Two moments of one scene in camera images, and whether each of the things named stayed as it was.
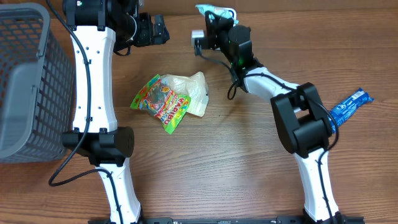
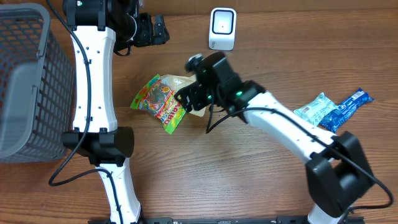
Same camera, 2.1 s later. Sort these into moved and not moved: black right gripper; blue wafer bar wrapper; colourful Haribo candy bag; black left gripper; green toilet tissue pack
Moved: green toilet tissue pack; black right gripper
Not moved: black left gripper; blue wafer bar wrapper; colourful Haribo candy bag
